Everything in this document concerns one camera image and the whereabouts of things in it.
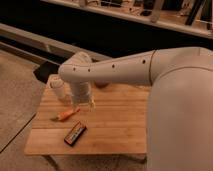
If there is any dark ceramic bowl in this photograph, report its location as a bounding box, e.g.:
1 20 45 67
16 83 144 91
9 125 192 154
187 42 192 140
94 82 109 89

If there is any orange carrot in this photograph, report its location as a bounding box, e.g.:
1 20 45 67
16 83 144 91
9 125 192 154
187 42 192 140
51 108 80 121

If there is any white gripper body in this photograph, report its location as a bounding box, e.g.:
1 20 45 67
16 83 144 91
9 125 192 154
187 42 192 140
70 82 92 104

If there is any white paper cup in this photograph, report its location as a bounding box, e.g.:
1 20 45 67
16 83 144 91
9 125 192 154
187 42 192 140
50 77 66 100

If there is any black orange rectangular box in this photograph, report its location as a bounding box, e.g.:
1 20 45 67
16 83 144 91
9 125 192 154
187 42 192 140
64 122 87 146

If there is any wooden table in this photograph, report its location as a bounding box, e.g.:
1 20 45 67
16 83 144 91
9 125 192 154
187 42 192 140
25 84 149 155

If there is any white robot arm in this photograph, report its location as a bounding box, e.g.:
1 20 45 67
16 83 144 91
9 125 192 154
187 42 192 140
59 47 213 171

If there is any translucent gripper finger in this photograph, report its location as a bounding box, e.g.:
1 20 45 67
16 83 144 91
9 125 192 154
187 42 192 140
88 101 95 111

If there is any black floor mat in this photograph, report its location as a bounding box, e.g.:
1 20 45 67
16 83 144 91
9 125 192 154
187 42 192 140
33 62 59 83

